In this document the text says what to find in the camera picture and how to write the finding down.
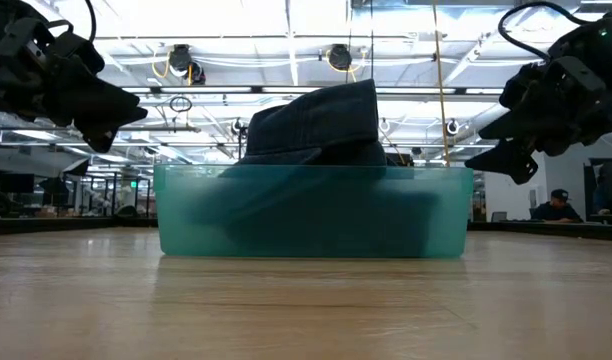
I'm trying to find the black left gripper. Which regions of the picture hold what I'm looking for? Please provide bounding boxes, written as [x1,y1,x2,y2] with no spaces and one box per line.
[0,0,148,154]

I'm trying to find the black background workstation frames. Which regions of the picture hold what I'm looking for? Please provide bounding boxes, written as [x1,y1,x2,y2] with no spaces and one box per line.
[75,172,153,219]

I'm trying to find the person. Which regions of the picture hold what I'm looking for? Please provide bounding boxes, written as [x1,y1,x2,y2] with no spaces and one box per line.
[529,188,586,224]

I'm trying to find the black background monitors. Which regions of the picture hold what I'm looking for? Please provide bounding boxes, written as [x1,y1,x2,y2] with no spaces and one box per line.
[0,169,36,196]

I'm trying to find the teal translucent plastic bin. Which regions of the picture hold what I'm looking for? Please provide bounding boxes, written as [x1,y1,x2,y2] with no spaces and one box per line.
[153,164,475,260]

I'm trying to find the black computer case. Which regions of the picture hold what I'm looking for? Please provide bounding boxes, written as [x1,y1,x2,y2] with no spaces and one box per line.
[385,152,415,168]

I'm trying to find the silver ventilation duct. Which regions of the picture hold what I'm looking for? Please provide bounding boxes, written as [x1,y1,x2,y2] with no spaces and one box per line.
[473,102,512,147]

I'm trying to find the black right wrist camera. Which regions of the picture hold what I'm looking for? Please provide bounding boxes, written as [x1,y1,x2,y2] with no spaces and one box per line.
[499,60,551,110]

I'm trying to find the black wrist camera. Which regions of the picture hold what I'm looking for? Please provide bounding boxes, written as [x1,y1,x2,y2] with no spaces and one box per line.
[499,60,551,110]
[53,30,106,76]

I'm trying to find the black hanging cable loop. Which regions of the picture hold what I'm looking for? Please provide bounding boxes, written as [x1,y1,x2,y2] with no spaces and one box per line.
[168,95,194,114]

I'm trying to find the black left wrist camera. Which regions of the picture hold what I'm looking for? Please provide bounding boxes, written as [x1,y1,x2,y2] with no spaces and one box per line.
[53,30,106,76]

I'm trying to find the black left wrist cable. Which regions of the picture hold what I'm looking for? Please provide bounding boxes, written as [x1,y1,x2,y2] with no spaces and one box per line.
[83,0,98,44]

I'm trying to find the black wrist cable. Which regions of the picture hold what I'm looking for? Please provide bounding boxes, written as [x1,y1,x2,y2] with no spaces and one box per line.
[497,0,590,64]
[83,0,98,44]

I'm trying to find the black ceiling cable reel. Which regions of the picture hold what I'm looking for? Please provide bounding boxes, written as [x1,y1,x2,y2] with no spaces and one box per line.
[167,43,207,86]
[327,43,355,72]

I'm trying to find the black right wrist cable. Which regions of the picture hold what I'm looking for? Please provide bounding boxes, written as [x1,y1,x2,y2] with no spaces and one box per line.
[497,0,590,64]

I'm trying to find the black aluminium rig frame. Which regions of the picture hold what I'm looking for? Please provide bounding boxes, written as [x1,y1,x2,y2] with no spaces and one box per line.
[0,215,612,242]

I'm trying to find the black background gantry frame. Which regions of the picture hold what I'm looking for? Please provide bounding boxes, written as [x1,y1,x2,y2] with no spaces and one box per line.
[237,124,252,166]

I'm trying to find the black power cable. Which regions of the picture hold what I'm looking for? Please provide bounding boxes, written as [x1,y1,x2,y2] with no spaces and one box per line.
[367,0,375,81]

